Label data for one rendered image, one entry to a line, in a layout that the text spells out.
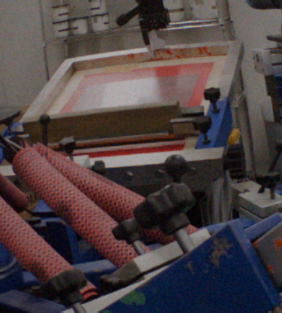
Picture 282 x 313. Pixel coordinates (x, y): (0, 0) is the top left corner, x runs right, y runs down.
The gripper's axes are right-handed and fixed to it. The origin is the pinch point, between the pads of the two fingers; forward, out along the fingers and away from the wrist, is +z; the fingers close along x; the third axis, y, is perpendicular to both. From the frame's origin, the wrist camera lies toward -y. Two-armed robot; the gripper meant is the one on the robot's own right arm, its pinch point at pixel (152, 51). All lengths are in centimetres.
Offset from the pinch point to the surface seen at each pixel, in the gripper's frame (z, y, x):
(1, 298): -16, 9, -149
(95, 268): -12, 21, -132
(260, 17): 89, -4, 299
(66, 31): 74, -133, 268
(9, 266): -18, 9, -141
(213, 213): 28, 22, -51
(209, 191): 20, 22, -54
